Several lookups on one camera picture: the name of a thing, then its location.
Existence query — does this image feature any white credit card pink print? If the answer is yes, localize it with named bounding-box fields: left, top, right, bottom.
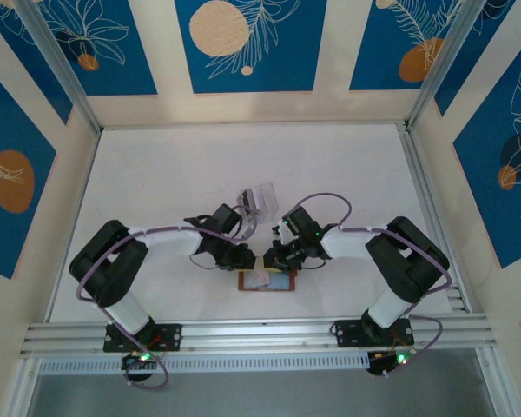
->
left=249, top=268, right=273, bottom=288

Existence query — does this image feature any brown leather card holder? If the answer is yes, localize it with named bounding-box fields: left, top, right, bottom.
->
left=236, top=268, right=297, bottom=293

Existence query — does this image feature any clear acrylic card stand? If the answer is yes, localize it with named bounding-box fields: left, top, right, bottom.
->
left=238, top=182, right=280, bottom=225

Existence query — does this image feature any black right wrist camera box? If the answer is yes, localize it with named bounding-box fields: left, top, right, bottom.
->
left=282, top=206, right=322, bottom=240

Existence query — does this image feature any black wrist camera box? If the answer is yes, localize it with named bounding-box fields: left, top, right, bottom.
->
left=208, top=202, right=240, bottom=234
left=282, top=206, right=322, bottom=240

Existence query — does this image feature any thin black left wrist cable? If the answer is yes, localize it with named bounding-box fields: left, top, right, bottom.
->
left=188, top=251, right=221, bottom=270

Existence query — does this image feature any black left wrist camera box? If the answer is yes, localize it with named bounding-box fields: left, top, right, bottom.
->
left=208, top=202, right=240, bottom=234

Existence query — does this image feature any aluminium mounting rail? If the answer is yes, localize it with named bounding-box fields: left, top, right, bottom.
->
left=19, top=314, right=498, bottom=360

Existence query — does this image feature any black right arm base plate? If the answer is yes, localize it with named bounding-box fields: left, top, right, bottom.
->
left=332, top=319, right=414, bottom=348

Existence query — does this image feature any white slotted cable duct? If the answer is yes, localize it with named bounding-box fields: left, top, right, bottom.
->
left=38, top=354, right=370, bottom=375

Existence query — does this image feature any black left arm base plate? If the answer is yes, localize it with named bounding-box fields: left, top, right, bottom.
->
left=102, top=323, right=183, bottom=353

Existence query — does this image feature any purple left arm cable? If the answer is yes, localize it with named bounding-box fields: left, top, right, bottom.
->
left=76, top=203, right=260, bottom=390

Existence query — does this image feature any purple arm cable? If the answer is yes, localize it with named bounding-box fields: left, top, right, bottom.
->
left=281, top=193, right=452, bottom=379
left=76, top=203, right=260, bottom=390

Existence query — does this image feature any aluminium table side rail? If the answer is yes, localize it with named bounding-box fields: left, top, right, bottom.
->
left=397, top=123, right=470, bottom=312

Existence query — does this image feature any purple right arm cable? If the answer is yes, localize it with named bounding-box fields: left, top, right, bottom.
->
left=281, top=193, right=452, bottom=379

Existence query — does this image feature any aluminium frame leg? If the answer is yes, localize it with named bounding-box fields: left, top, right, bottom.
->
left=475, top=347, right=516, bottom=417
left=6, top=358, right=43, bottom=417

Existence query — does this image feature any aluminium frame post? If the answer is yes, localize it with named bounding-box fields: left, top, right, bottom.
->
left=15, top=0, right=103, bottom=136
left=406, top=0, right=490, bottom=131

